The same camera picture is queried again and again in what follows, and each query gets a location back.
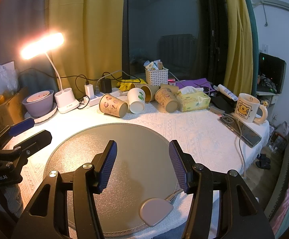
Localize round grey placemat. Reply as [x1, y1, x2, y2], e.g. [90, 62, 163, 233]
[44, 123, 179, 238]

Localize cream bear mug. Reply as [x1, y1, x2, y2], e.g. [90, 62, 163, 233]
[234, 93, 268, 125]

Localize kraft paper cup line drawings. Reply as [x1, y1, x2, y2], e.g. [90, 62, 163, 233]
[155, 87, 179, 113]

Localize white paper cup green print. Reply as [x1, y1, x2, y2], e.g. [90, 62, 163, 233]
[127, 88, 145, 114]

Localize yellow curtain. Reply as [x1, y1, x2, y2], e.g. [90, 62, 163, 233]
[224, 0, 253, 95]
[46, 0, 124, 99]

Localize smartphone with clear case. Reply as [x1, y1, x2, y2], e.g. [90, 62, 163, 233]
[220, 115, 262, 148]

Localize black monitor screen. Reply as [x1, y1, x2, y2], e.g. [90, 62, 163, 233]
[257, 52, 287, 94]

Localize yellow curtain right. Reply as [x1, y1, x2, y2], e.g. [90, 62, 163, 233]
[224, 0, 253, 95]

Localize purple notebook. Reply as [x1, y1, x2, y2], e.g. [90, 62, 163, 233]
[176, 78, 215, 94]

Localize black box under tube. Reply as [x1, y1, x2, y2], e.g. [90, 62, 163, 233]
[210, 92, 236, 114]

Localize white perforated storage basket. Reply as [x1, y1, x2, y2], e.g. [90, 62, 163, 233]
[145, 68, 168, 86]

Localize kraft paper cup pink prints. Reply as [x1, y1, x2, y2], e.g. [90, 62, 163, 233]
[99, 93, 128, 118]

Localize purple bowl with lid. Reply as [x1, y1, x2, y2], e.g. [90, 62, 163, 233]
[22, 90, 57, 123]

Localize yellow curtain left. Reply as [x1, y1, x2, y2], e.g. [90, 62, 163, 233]
[46, 0, 124, 99]

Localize white tube on black box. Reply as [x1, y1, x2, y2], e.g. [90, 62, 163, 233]
[213, 84, 238, 101]

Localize black power adapter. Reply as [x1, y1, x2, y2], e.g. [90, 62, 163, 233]
[100, 78, 112, 94]

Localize white power strip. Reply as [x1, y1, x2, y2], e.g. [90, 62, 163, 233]
[83, 88, 122, 108]

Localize cardboard box at left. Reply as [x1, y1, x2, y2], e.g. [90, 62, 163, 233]
[0, 87, 29, 131]

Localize plain kraft paper cup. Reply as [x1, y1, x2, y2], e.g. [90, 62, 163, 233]
[131, 83, 160, 103]

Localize yellow-green tissue box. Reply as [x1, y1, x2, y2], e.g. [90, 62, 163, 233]
[176, 86, 210, 112]

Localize white charger plug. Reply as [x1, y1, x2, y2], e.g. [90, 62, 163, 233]
[85, 84, 95, 99]

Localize grey charging cable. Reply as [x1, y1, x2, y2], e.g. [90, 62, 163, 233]
[230, 118, 247, 179]

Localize yellow snack packet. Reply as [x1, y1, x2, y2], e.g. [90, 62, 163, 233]
[116, 79, 146, 92]

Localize white knitted tablecloth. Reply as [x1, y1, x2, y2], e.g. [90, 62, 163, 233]
[7, 103, 269, 234]

